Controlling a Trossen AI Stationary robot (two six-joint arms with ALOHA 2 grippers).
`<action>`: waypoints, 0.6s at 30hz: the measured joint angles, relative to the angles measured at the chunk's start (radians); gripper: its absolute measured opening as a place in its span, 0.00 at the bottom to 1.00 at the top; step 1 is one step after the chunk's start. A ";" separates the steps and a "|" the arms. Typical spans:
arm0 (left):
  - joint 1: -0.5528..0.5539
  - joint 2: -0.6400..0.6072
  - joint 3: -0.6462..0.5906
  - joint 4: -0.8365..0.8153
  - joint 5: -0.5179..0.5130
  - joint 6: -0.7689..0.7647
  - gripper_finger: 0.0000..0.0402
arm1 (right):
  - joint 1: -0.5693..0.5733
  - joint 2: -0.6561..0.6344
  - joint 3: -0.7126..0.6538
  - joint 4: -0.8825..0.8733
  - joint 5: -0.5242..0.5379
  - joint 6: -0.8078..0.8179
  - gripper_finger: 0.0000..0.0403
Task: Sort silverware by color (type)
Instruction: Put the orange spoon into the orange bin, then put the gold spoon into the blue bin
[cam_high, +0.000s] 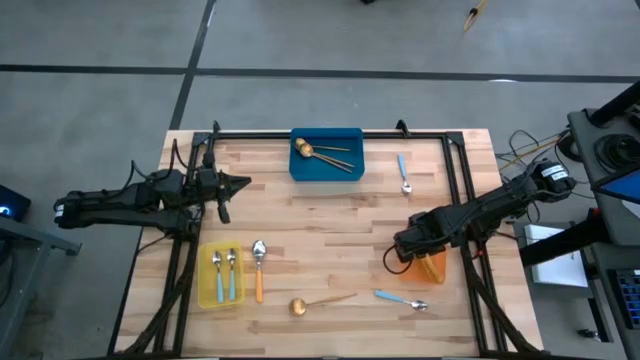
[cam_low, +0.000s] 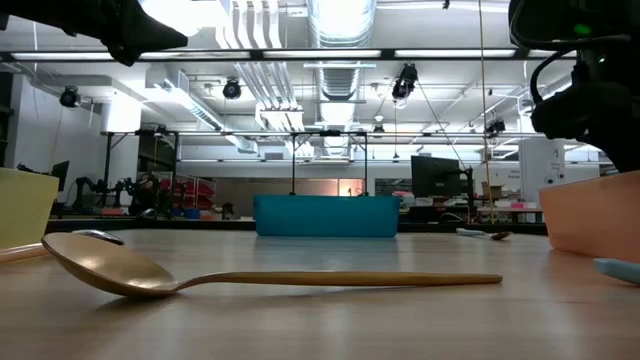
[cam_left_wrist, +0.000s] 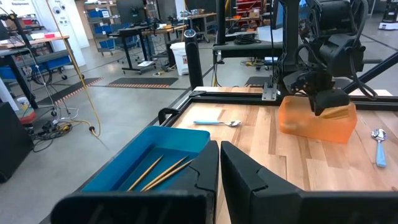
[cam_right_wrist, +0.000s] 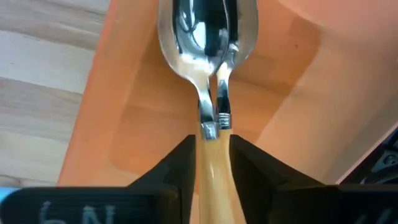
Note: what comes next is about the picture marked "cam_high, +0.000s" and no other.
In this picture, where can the blue laptop screen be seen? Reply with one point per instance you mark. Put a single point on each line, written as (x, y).
(625, 187)

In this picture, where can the black table frame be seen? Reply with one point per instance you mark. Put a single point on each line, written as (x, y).
(250, 135)

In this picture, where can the blue plastic bin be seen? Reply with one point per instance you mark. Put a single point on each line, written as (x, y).
(320, 172)

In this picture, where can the black device with blue light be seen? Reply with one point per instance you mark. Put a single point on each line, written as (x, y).
(17, 200)

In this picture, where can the orange plastic bin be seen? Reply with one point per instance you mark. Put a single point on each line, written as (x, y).
(411, 276)

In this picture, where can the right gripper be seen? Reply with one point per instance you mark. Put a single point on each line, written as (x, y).
(420, 235)

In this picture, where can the yellow plastic bin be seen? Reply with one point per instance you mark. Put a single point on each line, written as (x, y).
(207, 300)

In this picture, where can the white box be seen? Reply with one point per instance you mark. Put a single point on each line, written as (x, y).
(555, 272)

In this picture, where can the black pole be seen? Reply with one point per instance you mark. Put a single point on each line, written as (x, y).
(617, 102)

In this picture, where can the grey side table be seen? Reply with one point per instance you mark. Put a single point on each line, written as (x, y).
(20, 280)

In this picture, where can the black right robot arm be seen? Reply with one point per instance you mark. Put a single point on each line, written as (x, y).
(500, 202)

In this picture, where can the grey equipment cart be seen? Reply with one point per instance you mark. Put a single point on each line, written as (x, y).
(582, 150)

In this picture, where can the black keypad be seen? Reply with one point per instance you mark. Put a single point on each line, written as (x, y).
(630, 300)

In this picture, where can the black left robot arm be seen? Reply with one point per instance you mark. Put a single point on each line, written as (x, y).
(110, 200)

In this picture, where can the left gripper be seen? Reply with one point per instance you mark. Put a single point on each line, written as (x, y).
(210, 185)

